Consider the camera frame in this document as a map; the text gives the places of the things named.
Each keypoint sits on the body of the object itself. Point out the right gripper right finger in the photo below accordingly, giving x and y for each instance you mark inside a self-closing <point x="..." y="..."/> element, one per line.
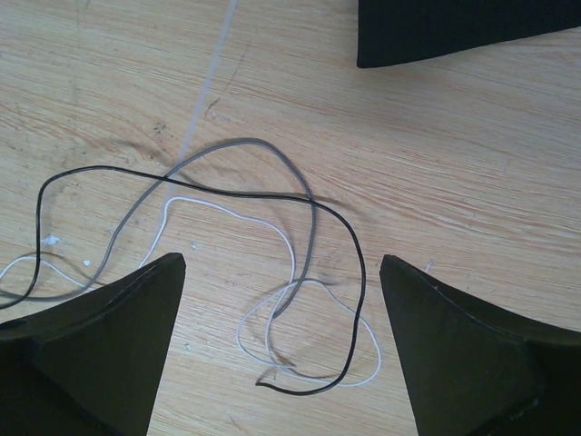
<point x="473" y="368"/>

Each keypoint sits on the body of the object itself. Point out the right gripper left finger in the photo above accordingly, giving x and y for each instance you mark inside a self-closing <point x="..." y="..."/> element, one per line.
<point x="92" y="365"/>

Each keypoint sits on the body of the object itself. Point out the clear zip tie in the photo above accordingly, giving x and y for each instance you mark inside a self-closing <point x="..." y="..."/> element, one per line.
<point x="207" y="81"/>

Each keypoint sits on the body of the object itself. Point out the black cloth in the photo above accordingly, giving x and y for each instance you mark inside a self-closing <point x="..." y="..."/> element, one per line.
<point x="392" y="32"/>

